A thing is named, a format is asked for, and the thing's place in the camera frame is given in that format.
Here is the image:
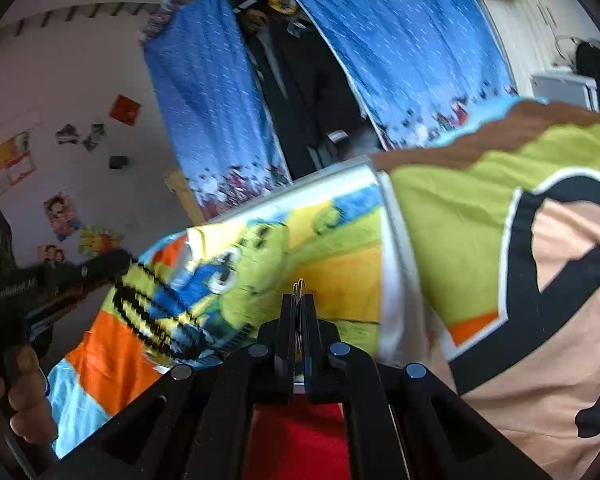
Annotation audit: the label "person's left hand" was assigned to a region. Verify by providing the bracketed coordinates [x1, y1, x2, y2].
[0, 345, 59, 447]

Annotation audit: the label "dark hanging clothes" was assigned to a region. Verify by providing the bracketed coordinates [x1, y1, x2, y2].
[225, 0, 383, 182]

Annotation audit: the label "red cloth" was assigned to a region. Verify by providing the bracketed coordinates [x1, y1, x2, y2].
[242, 402, 353, 480]

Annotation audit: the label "cartoon figure wall sticker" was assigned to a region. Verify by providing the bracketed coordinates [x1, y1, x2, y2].
[43, 191, 82, 242]
[35, 243, 67, 267]

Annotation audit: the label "orange and yellow wall poster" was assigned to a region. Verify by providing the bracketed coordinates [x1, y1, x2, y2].
[0, 131, 37, 198]

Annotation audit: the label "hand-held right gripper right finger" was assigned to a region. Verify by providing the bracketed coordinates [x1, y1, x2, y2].
[299, 294, 553, 480]

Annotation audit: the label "white cabinet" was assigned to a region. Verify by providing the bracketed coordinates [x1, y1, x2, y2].
[530, 71, 600, 112]

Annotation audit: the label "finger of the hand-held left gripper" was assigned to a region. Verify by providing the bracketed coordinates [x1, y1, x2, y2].
[45, 248, 134, 294]
[25, 282, 114, 342]

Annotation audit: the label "wooden board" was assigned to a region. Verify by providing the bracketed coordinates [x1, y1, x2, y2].
[164, 167, 207, 227]

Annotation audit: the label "blue dotted curtain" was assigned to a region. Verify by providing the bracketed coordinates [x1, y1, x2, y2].
[141, 0, 292, 222]
[265, 0, 520, 150]

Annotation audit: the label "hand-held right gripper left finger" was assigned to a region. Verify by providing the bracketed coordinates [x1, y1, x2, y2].
[40, 294, 299, 480]

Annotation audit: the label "colourful printed blanket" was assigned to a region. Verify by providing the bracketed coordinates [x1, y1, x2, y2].
[45, 96, 600, 480]

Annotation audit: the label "red paper square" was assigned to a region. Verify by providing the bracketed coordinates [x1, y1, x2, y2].
[109, 94, 142, 126]

